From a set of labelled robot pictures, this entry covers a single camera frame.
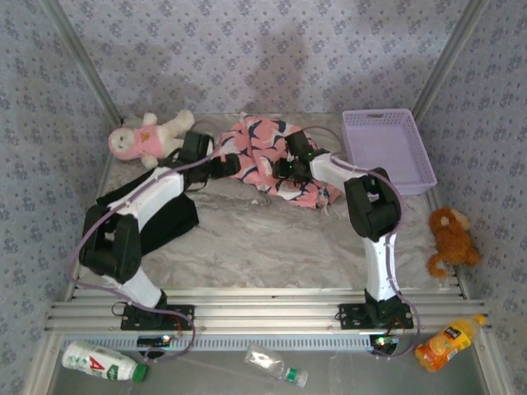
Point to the pink patterned garment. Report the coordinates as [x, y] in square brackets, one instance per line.
[263, 142]

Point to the black garment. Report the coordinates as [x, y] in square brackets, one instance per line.
[173, 222]

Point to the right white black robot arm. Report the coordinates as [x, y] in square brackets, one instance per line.
[372, 205]

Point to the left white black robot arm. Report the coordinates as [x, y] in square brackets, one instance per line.
[111, 247]

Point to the white plush toy pink outfit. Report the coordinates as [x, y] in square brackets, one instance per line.
[140, 140]

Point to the lilac plastic basket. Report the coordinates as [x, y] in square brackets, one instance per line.
[387, 148]

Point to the brown plush toy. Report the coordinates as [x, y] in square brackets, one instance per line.
[453, 238]

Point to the small circuit board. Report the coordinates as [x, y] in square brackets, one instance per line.
[154, 340]
[383, 341]

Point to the clear empty plastic bottle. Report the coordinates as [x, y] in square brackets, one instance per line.
[271, 364]

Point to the orange juice bottle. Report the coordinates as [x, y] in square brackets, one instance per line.
[446, 343]

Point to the white bottle green cap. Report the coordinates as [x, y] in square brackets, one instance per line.
[99, 363]

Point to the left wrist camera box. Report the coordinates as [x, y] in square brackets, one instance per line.
[197, 144]

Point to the aluminium rail frame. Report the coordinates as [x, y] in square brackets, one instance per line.
[267, 306]

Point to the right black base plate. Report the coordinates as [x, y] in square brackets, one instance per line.
[352, 314]

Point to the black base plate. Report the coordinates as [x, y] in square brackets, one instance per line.
[181, 317]
[352, 314]

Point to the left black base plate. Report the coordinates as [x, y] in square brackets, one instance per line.
[181, 317]

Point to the aluminium frame post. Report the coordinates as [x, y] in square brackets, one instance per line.
[449, 57]
[88, 66]

